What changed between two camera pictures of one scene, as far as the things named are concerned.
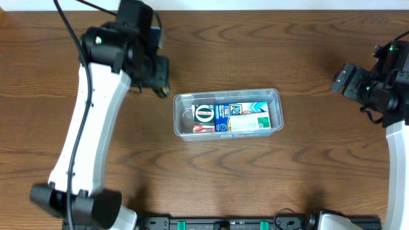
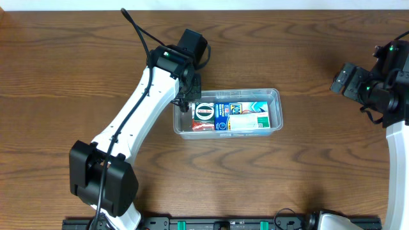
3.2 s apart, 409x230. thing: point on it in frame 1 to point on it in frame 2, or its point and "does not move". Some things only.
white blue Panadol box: x=250 y=122 does not move
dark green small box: x=204 y=113 does not move
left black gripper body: x=161 y=76 to x=190 y=92
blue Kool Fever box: x=223 y=112 does not move
